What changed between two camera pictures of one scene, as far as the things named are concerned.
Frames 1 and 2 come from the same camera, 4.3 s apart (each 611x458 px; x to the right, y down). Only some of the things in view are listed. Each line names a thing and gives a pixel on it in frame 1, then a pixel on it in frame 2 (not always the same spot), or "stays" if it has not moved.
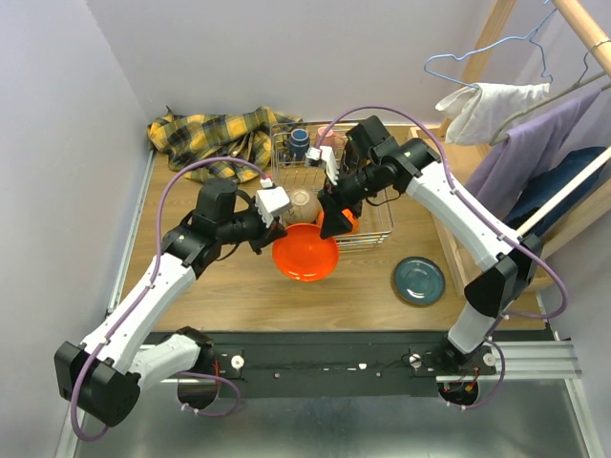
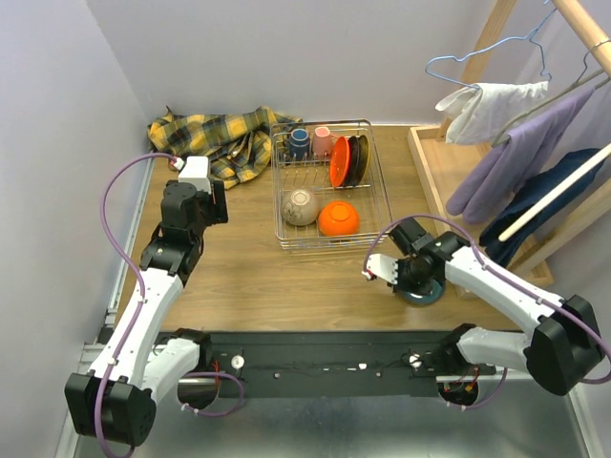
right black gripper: (335, 223) -> (423, 289)
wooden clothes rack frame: (498, 18) stays
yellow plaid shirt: (243, 135) stays
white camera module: (326, 154) -> (383, 266)
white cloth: (476, 114) stays
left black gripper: (263, 234) -> (218, 202)
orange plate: (304, 254) -> (339, 161)
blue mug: (299, 143) stays
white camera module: (270, 201) -> (196, 172)
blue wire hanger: (530, 35) stays
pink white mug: (328, 139) stays
